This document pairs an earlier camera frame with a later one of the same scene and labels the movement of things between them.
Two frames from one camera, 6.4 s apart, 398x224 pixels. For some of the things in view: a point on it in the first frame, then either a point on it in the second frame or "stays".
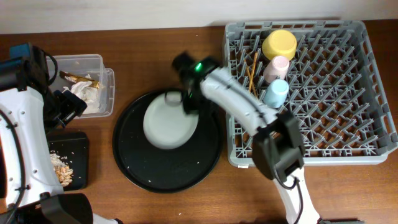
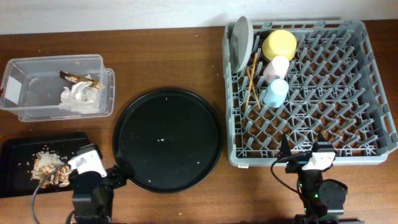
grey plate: (166, 126) → (241, 44)
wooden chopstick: (253, 71) stays
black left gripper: (74, 107) → (116, 180)
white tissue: (90, 94) stays
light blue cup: (276, 93) stays
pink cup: (277, 69) stays
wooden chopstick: (250, 74) stays
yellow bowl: (279, 42) stays
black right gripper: (186, 107) → (297, 162)
